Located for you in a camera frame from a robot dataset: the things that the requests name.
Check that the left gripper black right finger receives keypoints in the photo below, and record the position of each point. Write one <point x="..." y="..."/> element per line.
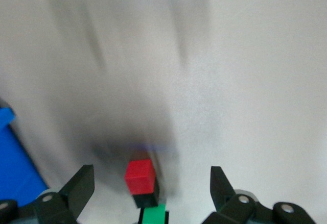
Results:
<point x="224" y="198"/>

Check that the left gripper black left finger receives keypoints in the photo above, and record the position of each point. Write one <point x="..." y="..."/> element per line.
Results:
<point x="74" y="193"/>

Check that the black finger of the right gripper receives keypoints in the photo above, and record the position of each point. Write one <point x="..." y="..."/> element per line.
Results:
<point x="140" y="217"/>
<point x="167" y="219"/>

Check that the green cube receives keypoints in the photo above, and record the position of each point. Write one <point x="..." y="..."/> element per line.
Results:
<point x="154" y="215"/>

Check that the red cube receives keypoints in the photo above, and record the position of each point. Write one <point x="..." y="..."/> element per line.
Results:
<point x="139" y="176"/>

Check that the blue plastic storage bin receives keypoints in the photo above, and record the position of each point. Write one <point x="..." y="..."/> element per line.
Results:
<point x="15" y="157"/>

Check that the table cover sheet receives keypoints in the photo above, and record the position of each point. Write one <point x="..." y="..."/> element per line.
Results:
<point x="204" y="81"/>

